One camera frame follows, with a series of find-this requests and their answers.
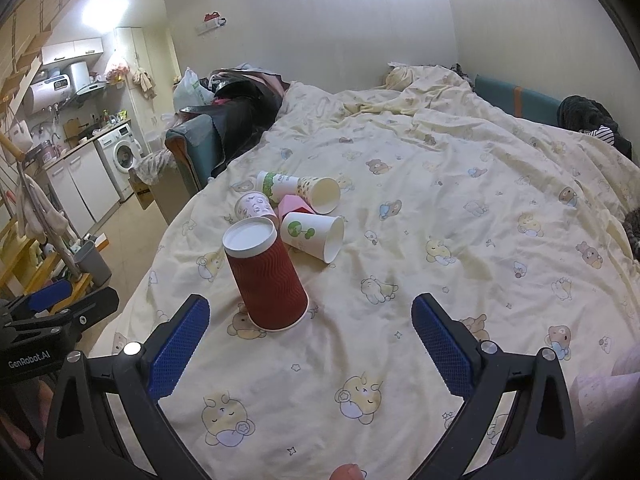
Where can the white cup with green trees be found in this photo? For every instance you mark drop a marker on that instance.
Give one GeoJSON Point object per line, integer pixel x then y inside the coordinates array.
{"type": "Point", "coordinates": [301, 232]}

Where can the teal headboard cushion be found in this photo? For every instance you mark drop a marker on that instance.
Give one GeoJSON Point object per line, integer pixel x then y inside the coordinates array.
{"type": "Point", "coordinates": [515, 100]}

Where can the yellow printed blanket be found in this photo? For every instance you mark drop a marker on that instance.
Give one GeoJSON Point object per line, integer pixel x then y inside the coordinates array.
{"type": "Point", "coordinates": [430, 260]}

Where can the white cup with green band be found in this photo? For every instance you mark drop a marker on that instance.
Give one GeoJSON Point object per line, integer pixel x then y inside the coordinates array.
{"type": "Point", "coordinates": [275, 183]}

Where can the cardboard box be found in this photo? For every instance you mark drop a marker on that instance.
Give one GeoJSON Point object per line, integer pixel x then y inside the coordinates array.
{"type": "Point", "coordinates": [142, 191]}

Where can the person's right hand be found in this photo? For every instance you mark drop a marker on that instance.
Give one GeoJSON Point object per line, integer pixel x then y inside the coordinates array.
{"type": "Point", "coordinates": [347, 473]}

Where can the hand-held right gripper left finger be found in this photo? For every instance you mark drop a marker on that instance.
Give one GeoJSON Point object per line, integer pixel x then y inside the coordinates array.
{"type": "Point", "coordinates": [180, 345]}

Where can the beige hanging cloth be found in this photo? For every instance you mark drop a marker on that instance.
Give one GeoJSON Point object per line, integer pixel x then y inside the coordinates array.
{"type": "Point", "coordinates": [144, 82]}

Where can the tall white cabinet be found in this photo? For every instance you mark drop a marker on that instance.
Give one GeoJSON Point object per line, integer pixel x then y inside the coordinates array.
{"type": "Point", "coordinates": [136, 50]}

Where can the white plastic bag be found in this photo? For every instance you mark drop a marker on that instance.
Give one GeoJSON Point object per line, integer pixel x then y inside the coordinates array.
{"type": "Point", "coordinates": [190, 91]}

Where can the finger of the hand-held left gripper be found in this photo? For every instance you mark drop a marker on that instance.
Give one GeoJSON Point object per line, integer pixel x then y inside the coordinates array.
{"type": "Point", "coordinates": [95, 306]}
{"type": "Point", "coordinates": [50, 296]}

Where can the white kitchen base cabinet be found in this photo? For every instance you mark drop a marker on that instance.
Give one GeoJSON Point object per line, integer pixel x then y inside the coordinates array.
{"type": "Point", "coordinates": [85, 186]}

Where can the white washing machine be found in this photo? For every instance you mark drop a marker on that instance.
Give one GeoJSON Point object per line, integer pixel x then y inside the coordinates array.
{"type": "Point", "coordinates": [117, 156]}

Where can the teal sofa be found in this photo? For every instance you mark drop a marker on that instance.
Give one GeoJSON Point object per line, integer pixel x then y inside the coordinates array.
{"type": "Point", "coordinates": [192, 147]}

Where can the person's pink trouser leg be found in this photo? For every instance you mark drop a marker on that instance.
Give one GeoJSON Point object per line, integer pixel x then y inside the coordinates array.
{"type": "Point", "coordinates": [610, 390]}

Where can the pink hanging plastic bag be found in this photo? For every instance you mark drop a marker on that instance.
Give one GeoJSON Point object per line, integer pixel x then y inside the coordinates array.
{"type": "Point", "coordinates": [116, 67]}

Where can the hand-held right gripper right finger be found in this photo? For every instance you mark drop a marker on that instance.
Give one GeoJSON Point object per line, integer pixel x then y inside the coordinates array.
{"type": "Point", "coordinates": [442, 350]}

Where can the pile of dark clothes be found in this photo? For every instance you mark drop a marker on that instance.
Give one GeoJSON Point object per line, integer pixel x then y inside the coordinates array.
{"type": "Point", "coordinates": [240, 115]}

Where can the grey trash bin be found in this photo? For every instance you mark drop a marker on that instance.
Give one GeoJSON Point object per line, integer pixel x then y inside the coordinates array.
{"type": "Point", "coordinates": [93, 264]}

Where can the patterned cloth pile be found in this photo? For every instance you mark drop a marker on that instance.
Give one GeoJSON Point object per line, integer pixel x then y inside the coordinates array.
{"type": "Point", "coordinates": [152, 167]}

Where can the red ribbed paper cup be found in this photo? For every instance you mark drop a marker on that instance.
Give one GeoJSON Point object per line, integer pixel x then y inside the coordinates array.
{"type": "Point", "coordinates": [267, 280]}

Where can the pink paper cup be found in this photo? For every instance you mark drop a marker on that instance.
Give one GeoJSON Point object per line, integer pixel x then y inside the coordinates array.
{"type": "Point", "coordinates": [291, 205]}

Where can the white water heater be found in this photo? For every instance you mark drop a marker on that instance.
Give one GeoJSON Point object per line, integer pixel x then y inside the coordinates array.
{"type": "Point", "coordinates": [47, 93]}

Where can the striped cloth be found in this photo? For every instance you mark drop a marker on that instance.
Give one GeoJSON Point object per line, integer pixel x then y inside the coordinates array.
{"type": "Point", "coordinates": [602, 135]}

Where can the white wall cabinets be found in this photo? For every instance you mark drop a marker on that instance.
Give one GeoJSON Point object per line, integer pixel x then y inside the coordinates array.
{"type": "Point", "coordinates": [72, 51]}

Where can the dark fluffy clothing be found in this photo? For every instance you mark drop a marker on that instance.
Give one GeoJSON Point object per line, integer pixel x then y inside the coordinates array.
{"type": "Point", "coordinates": [585, 112]}

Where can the white cup with pink print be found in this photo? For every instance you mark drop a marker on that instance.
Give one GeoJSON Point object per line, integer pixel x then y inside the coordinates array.
{"type": "Point", "coordinates": [252, 206]}

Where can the hanging light clothes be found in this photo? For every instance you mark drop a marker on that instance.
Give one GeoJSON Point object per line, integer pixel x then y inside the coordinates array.
{"type": "Point", "coordinates": [42, 210]}

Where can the white cup with yellow dots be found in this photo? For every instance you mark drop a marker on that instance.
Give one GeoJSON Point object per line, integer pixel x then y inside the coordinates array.
{"type": "Point", "coordinates": [322, 195]}

